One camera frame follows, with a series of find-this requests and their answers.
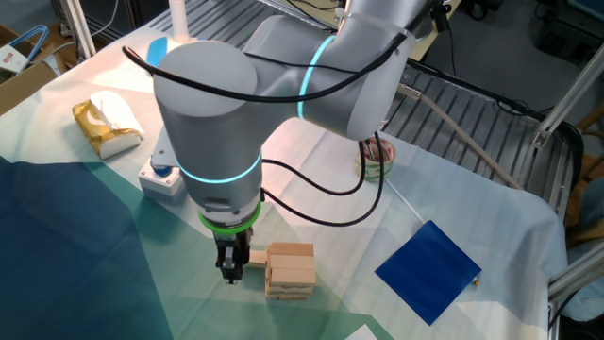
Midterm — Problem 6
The teal white tablecloth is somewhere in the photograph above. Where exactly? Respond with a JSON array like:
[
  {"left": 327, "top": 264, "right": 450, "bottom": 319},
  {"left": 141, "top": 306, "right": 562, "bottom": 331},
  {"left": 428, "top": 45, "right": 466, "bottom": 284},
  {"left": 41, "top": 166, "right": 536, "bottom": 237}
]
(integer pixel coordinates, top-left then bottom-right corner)
[{"left": 0, "top": 23, "right": 567, "bottom": 340}]

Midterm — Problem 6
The white green button box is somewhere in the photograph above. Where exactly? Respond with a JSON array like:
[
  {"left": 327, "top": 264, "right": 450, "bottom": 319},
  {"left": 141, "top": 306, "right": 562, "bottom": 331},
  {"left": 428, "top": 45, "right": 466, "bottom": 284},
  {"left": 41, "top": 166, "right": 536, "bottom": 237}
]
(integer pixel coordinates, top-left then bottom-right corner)
[{"left": 137, "top": 158, "right": 188, "bottom": 207}]

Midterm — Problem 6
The blue white desk lamp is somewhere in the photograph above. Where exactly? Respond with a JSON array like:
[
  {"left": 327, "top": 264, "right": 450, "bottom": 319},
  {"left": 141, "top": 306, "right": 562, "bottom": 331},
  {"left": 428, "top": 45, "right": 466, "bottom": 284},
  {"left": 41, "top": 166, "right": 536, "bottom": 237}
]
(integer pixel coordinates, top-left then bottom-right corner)
[{"left": 145, "top": 0, "right": 204, "bottom": 67}]

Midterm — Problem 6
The brown cardboard box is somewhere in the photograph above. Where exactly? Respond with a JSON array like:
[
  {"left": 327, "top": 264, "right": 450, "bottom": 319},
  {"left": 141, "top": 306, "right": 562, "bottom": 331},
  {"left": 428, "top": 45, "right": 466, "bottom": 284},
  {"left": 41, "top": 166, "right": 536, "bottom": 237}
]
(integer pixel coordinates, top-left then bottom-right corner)
[{"left": 0, "top": 23, "right": 59, "bottom": 117}]

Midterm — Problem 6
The white bag blue handle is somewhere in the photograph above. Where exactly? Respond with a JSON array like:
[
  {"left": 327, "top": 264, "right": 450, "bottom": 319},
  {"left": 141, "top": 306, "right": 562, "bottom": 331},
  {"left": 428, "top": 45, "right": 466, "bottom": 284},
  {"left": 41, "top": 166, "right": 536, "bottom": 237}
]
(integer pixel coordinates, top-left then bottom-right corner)
[{"left": 0, "top": 24, "right": 50, "bottom": 75}]

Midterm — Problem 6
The gold tissue pack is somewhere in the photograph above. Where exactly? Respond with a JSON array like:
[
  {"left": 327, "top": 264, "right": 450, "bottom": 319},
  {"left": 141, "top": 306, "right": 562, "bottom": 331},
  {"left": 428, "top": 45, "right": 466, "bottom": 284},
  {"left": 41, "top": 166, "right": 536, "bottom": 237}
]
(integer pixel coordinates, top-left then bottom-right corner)
[{"left": 72, "top": 90, "right": 145, "bottom": 161}]

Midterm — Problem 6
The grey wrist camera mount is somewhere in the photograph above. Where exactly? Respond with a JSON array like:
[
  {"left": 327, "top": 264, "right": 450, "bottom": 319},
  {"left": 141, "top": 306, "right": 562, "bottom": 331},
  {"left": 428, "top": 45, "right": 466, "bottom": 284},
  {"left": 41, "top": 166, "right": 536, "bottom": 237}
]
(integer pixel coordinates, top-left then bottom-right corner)
[{"left": 149, "top": 125, "right": 183, "bottom": 179}]

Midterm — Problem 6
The thin white stick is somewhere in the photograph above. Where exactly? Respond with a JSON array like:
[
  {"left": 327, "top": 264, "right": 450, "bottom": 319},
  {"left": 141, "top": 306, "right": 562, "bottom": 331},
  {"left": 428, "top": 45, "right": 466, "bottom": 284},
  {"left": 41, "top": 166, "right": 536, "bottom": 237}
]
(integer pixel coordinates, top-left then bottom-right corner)
[{"left": 383, "top": 178, "right": 428, "bottom": 224}]

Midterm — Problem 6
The wooden Jenga tower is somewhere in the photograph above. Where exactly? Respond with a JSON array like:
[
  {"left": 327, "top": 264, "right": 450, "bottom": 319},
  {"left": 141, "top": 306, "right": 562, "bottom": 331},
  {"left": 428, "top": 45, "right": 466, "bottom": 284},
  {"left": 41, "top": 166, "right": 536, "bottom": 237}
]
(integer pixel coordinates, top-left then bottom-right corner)
[{"left": 264, "top": 242, "right": 317, "bottom": 302}]

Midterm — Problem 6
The grey flexible hose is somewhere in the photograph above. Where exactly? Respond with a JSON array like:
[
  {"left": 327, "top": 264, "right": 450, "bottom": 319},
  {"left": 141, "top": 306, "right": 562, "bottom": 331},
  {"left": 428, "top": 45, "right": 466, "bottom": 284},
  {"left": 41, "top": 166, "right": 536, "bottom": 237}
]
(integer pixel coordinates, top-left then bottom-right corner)
[{"left": 395, "top": 82, "right": 524, "bottom": 191}]

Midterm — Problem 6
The blue square sheet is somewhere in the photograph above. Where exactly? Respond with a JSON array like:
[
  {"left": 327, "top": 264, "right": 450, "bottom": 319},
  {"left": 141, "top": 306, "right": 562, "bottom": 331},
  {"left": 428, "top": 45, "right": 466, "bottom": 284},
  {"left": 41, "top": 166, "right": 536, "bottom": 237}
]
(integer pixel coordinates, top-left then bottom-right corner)
[{"left": 374, "top": 219, "right": 483, "bottom": 327}]

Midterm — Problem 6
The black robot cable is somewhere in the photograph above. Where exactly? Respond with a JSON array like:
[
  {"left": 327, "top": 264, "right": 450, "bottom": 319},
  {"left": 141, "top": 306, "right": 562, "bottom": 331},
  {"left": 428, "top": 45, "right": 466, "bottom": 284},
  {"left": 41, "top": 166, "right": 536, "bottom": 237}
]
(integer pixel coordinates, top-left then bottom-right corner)
[{"left": 121, "top": 27, "right": 411, "bottom": 228}]

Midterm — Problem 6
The patterned cup with pen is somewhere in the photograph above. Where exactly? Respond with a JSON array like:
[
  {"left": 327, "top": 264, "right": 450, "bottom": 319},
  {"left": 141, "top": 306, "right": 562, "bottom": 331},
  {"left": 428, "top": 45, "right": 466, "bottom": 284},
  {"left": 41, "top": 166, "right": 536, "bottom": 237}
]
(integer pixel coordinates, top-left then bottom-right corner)
[{"left": 354, "top": 136, "right": 397, "bottom": 183}]

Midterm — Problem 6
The aluminium frame post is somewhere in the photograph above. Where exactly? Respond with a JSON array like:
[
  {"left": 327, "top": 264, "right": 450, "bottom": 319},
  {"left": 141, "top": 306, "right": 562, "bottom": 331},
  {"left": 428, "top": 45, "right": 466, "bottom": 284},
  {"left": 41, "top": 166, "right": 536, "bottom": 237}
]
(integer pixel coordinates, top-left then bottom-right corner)
[
  {"left": 546, "top": 243, "right": 604, "bottom": 340},
  {"left": 62, "top": 0, "right": 98, "bottom": 61},
  {"left": 532, "top": 44, "right": 604, "bottom": 148}
]

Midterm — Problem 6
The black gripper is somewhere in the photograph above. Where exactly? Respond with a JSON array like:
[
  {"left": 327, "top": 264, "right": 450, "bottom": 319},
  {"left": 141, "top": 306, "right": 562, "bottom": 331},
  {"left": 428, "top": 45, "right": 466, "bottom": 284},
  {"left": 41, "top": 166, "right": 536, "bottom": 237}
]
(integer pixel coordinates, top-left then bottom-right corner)
[{"left": 214, "top": 228, "right": 252, "bottom": 286}]

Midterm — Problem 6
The protruding wooden Jenga block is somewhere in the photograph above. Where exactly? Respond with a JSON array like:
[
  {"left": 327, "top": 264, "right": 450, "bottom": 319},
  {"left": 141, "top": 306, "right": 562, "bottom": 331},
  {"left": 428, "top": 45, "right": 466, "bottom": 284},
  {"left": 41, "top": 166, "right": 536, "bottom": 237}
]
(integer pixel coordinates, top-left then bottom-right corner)
[{"left": 248, "top": 248, "right": 269, "bottom": 269}]

